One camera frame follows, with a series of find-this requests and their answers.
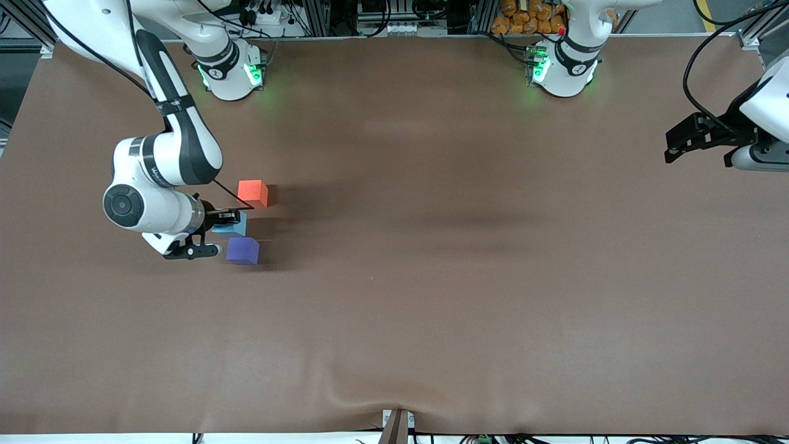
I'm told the brown table cover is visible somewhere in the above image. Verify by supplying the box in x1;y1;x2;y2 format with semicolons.
0;34;789;436

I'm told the purple foam block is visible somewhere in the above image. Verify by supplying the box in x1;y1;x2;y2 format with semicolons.
225;237;261;266

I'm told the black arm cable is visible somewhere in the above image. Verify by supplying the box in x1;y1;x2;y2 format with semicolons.
682;0;789;127
36;0;255;211

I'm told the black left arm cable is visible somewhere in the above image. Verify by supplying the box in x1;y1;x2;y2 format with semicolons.
682;0;789;127

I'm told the light blue foam block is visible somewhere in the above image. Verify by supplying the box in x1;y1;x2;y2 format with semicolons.
212;212;248;237

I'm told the orange foam block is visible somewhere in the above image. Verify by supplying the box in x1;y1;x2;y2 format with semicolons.
237;179;270;210

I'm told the pile of orange bags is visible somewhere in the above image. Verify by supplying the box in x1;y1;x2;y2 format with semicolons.
491;0;569;36

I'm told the metal table clamp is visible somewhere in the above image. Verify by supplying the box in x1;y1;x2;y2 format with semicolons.
380;408;416;444

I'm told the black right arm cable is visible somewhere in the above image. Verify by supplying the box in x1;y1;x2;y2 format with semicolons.
36;0;255;211

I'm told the white power strip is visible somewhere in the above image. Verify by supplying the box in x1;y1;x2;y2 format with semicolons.
375;22;449;37

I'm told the aluminium frame profile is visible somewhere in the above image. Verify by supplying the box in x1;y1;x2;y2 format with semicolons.
737;0;789;65
0;0;59;57

